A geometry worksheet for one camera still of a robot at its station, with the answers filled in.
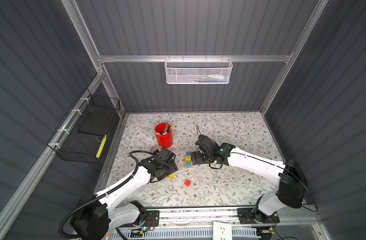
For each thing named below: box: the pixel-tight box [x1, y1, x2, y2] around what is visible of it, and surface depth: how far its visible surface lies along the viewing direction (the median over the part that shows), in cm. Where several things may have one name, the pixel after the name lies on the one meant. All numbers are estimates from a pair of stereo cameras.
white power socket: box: [213, 221, 233, 240], surface depth 68 cm
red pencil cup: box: [154, 121, 173, 148], surface depth 97 cm
